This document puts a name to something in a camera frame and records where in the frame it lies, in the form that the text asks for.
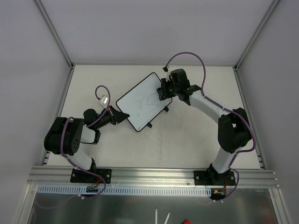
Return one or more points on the white stick left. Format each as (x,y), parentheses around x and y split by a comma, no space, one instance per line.
(156,215)

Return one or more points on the aluminium mounting rail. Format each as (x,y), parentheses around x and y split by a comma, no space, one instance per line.
(153,177)

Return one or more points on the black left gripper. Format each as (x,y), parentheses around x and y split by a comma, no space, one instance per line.
(112,115)

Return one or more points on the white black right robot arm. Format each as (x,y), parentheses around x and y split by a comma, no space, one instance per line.
(234,131)

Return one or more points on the aluminium frame post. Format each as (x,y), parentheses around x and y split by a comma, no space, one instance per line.
(44,14)
(270,10)

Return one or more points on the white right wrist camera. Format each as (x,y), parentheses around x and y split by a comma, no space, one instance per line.
(168,71)

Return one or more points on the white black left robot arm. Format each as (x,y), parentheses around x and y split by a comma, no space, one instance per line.
(66,135)

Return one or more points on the white stick right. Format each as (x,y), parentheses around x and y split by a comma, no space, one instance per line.
(167,218)

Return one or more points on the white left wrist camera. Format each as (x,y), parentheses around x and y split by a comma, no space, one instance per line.
(104,101)

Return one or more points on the right aluminium frame post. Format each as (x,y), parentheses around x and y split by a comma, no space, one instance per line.
(270,10)

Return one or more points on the white slotted cable duct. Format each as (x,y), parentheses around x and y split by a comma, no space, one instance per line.
(124,190)

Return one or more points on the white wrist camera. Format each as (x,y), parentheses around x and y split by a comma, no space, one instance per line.
(104,101)
(168,71)

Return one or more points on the red object at bottom edge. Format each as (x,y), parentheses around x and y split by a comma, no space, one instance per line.
(187,222)

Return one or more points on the small black-framed whiteboard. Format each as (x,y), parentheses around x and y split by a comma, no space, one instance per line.
(142,102)

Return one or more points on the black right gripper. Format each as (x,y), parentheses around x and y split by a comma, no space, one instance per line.
(162,90)

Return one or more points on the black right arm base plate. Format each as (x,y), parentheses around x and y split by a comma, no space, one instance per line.
(210,178)

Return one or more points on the white stick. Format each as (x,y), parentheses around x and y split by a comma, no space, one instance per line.
(156,215)
(167,218)

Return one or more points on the left aluminium frame post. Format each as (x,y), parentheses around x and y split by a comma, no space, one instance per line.
(44,14)

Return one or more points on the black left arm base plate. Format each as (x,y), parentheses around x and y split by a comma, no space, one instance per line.
(78,176)

